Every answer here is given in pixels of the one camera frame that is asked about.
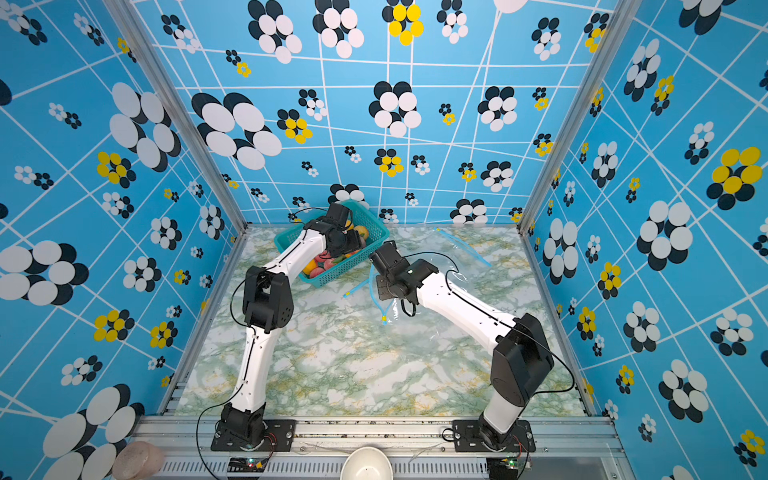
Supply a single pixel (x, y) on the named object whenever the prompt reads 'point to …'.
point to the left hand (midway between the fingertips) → (360, 243)
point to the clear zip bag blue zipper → (388, 309)
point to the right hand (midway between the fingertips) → (394, 282)
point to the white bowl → (366, 463)
